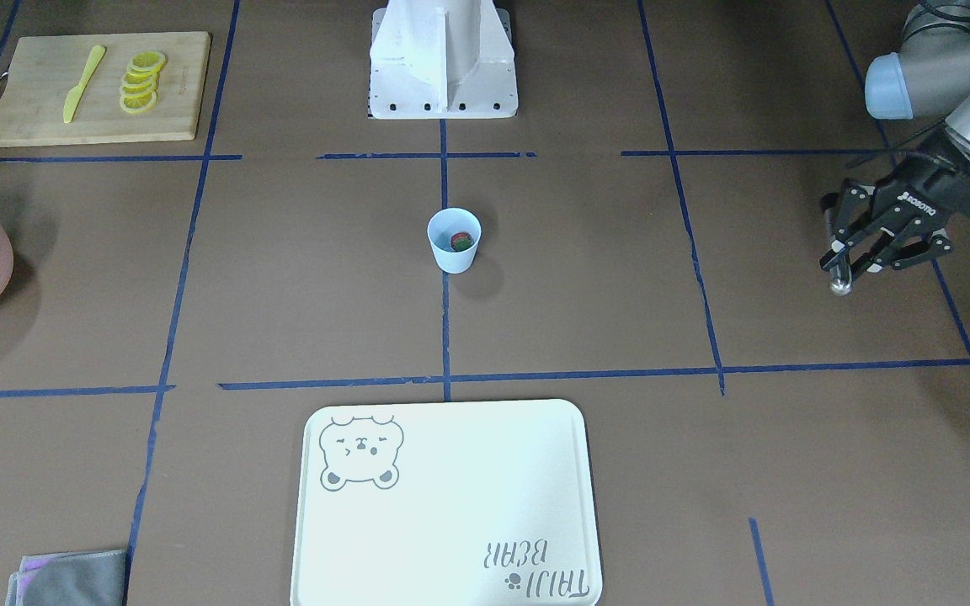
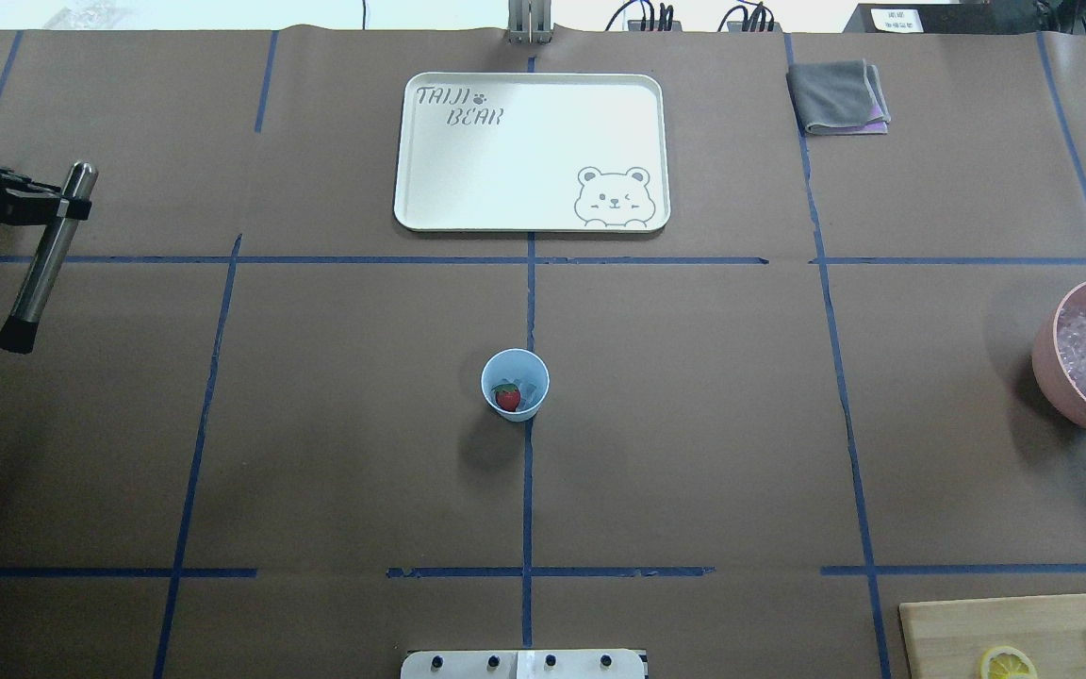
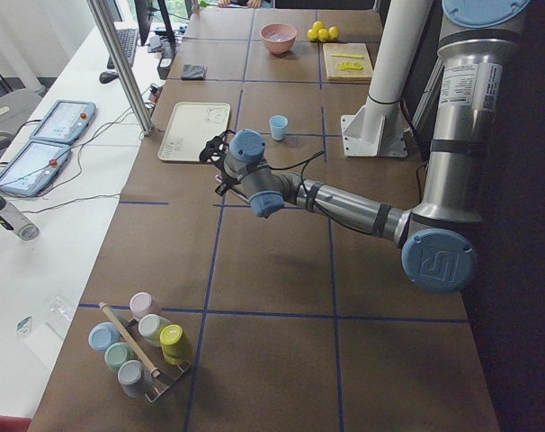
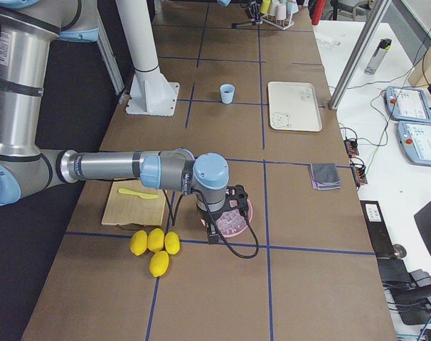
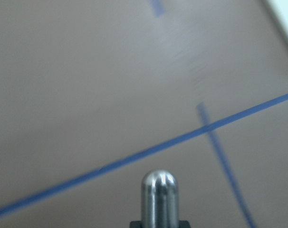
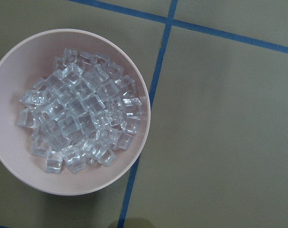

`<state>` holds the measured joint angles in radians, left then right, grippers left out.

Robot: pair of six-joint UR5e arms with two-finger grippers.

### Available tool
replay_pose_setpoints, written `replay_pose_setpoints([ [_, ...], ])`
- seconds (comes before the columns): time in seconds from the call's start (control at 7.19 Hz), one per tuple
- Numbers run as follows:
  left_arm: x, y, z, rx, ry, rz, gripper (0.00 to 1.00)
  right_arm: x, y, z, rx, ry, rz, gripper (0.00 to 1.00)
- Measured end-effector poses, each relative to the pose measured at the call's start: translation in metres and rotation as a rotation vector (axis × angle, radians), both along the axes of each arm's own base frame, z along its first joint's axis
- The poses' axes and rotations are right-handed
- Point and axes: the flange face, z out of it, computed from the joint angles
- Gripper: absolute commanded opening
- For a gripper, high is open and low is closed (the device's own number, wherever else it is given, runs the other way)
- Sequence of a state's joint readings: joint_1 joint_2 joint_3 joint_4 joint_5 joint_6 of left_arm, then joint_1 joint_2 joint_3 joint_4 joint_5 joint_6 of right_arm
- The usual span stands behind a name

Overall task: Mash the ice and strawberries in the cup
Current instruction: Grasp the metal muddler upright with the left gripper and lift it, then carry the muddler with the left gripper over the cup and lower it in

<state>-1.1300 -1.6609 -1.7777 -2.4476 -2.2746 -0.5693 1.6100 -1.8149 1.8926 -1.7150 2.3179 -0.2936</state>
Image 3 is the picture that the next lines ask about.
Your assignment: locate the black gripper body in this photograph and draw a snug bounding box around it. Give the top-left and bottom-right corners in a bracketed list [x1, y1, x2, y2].
[199, 130, 235, 165]

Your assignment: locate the whole lemon upper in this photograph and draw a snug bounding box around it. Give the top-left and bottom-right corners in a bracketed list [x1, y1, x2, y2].
[311, 20, 325, 32]

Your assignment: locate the grey folded cloth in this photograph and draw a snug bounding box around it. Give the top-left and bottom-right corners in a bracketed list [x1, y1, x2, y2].
[181, 64, 207, 81]

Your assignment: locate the blue cup on rack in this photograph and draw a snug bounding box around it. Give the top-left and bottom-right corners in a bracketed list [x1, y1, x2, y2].
[87, 321, 120, 352]

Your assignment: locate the steel muddler black tip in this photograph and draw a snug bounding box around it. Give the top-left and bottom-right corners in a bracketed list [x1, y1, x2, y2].
[229, 187, 249, 204]

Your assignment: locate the white wire rack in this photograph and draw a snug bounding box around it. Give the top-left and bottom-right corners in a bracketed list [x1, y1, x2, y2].
[119, 314, 194, 404]

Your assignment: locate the aluminium frame post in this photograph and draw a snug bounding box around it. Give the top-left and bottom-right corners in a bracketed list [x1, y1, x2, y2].
[87, 0, 154, 136]

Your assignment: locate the white cup on rack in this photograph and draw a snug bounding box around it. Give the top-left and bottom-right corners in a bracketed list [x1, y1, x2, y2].
[138, 313, 172, 347]

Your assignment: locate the clear water bottle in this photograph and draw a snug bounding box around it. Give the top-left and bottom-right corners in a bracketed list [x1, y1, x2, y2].
[0, 196, 40, 241]

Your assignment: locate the yellow-green plastic cup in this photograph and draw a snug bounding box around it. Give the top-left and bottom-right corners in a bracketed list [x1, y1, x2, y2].
[159, 324, 192, 365]

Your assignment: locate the wooden rack handle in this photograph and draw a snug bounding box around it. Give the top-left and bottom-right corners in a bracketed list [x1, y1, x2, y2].
[99, 301, 161, 379]

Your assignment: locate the black computer mouse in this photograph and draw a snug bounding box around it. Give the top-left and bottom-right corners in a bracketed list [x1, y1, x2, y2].
[99, 70, 119, 84]

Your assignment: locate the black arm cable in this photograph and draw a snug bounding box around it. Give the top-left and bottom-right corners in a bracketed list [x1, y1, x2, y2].
[294, 150, 408, 262]

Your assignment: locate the grey cup on rack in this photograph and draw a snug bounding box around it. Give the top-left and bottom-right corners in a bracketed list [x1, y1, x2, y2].
[117, 360, 152, 398]

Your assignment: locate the green cup on rack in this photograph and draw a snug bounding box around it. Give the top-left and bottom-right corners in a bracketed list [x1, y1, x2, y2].
[104, 342, 136, 373]

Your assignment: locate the pile of ice cubes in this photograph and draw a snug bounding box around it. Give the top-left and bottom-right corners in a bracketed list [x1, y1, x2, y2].
[265, 31, 291, 43]

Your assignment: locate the pink cup on rack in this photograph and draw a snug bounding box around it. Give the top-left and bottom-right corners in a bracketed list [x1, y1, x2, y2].
[130, 292, 161, 321]

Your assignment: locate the black keyboard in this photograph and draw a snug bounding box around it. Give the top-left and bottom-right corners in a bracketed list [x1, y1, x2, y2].
[116, 29, 139, 67]

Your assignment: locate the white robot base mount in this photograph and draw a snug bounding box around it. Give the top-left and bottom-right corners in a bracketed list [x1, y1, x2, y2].
[341, 0, 433, 158]

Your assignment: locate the bamboo cutting board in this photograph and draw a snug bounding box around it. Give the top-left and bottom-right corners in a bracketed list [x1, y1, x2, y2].
[323, 43, 373, 82]

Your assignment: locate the whole lemon lower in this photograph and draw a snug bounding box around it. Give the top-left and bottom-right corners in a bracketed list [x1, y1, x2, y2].
[307, 28, 318, 41]

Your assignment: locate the black computer monitor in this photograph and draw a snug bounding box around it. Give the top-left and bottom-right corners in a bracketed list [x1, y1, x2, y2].
[133, 0, 175, 46]

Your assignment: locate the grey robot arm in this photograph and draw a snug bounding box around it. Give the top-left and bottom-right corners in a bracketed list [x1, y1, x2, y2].
[200, 1, 528, 293]

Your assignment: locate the pink bowl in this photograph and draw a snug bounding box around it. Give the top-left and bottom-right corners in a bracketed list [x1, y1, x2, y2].
[260, 23, 297, 55]

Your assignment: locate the black box with label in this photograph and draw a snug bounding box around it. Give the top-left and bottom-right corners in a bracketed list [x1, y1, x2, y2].
[157, 58, 173, 80]

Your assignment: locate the light blue plastic cup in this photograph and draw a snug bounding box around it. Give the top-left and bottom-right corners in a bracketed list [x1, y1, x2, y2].
[269, 114, 289, 141]

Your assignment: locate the yellow plastic knife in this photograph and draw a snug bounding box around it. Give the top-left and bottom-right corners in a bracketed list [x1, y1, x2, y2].
[330, 53, 364, 59]

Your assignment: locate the white bear serving tray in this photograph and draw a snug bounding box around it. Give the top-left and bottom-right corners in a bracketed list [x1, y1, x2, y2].
[157, 102, 230, 162]

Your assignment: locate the whole lemon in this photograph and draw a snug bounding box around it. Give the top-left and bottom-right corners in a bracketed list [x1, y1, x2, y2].
[311, 20, 325, 32]
[307, 28, 318, 41]
[317, 28, 330, 43]
[328, 26, 340, 41]

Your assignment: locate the teach pendant near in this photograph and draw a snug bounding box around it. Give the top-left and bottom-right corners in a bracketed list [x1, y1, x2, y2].
[0, 139, 71, 197]

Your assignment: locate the teach pendant far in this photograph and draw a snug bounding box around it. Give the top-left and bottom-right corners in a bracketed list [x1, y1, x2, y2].
[30, 100, 97, 145]

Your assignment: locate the teach pendant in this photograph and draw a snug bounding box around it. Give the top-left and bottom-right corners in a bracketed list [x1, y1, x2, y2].
[30, 100, 97, 145]
[0, 139, 71, 197]

